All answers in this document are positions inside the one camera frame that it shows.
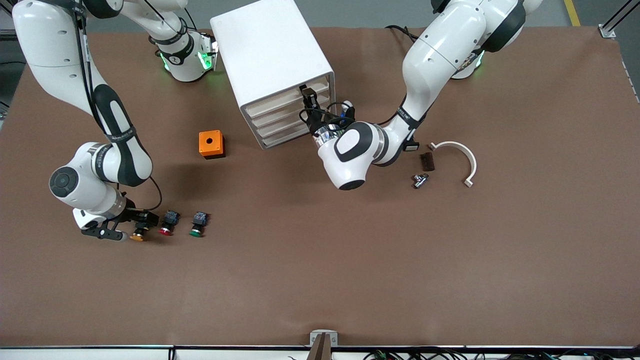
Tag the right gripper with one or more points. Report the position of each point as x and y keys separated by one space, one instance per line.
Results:
x=132 y=213

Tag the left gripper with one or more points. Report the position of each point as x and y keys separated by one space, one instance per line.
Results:
x=316 y=121

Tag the yellow push button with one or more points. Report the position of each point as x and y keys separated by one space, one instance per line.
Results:
x=138 y=236

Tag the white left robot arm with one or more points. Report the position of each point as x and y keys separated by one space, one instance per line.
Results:
x=440 y=55

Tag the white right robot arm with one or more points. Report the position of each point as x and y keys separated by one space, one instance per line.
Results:
x=50 y=45

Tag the red push button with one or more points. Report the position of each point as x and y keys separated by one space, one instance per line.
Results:
x=168 y=224

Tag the green push button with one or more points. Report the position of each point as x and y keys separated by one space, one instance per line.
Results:
x=199 y=225

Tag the brown terminal block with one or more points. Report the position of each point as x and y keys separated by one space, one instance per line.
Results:
x=429 y=162

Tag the silver metal fitting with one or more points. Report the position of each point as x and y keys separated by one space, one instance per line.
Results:
x=420 y=181

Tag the brown paper table cover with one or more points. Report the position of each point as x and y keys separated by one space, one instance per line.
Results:
x=320 y=275

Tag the orange button enclosure box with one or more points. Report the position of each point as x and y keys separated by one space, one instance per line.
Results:
x=210 y=147

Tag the black white square switch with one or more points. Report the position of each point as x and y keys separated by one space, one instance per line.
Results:
x=412 y=147

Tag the white table edge rail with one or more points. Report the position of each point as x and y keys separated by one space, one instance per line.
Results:
x=100 y=354

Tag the white curved plastic bracket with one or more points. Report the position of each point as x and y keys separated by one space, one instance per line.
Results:
x=452 y=144

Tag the grey table edge bracket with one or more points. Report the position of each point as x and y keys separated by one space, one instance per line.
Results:
x=314 y=337

